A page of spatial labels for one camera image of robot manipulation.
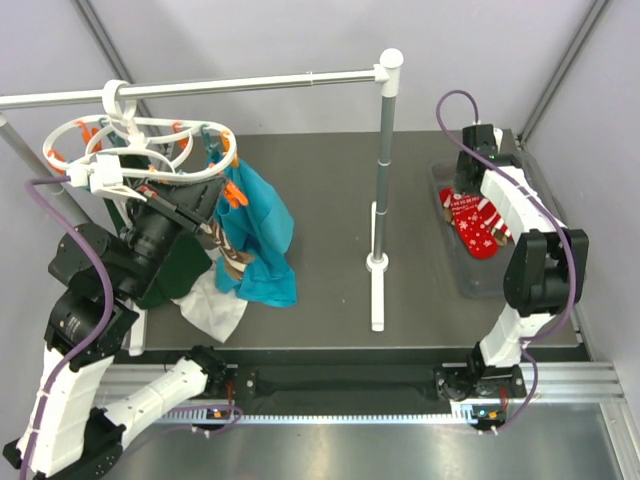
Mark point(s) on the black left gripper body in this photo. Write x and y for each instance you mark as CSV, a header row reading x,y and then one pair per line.
x,y
165,213

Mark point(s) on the white round clip hanger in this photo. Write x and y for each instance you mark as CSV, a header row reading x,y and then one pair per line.
x,y
166,143

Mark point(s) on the brown striped sock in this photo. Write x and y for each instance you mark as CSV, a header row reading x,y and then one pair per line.
x,y
235,261
481,237

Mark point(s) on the red snowflake sock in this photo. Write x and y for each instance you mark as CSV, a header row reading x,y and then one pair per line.
x,y
459,202

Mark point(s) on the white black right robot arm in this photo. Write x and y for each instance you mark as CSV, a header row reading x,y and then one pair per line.
x,y
547,264

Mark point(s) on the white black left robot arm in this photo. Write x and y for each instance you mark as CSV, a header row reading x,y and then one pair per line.
x,y
68,436

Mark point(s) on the dark green cloth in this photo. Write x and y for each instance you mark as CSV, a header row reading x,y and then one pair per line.
x,y
186,262

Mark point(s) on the teal cloth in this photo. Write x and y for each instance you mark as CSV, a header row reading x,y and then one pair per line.
x,y
263,228

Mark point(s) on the white cloth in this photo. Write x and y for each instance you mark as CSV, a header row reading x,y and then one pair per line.
x,y
210,310

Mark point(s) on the white rack left foot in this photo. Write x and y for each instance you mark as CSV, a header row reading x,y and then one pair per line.
x,y
137,334

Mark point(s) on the white rack foot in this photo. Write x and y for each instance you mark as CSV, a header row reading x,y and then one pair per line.
x,y
137,334
377,270

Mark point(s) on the black base bar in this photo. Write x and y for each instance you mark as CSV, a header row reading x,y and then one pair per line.
x,y
308,390

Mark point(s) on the white rack right foot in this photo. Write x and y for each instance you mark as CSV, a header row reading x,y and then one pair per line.
x,y
377,270

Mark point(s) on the clear plastic bin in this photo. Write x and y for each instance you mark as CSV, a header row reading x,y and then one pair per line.
x,y
477,278

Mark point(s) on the red white striped sock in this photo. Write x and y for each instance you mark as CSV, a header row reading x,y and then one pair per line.
x,y
490,218

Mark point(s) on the brown striped sock in bin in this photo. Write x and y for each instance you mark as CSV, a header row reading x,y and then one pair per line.
x,y
481,237

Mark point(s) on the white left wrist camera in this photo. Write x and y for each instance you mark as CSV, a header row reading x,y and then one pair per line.
x,y
101,175

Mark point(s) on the grey rack left post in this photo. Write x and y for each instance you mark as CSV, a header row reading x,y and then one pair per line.
x,y
14,140

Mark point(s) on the grey rack post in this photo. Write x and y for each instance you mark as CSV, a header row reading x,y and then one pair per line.
x,y
14,140
383,173

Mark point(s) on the grey rack right post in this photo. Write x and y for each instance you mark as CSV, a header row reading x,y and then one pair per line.
x,y
383,173

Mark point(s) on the silver clothes rack rail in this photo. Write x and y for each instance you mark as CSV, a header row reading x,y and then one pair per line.
x,y
386,73

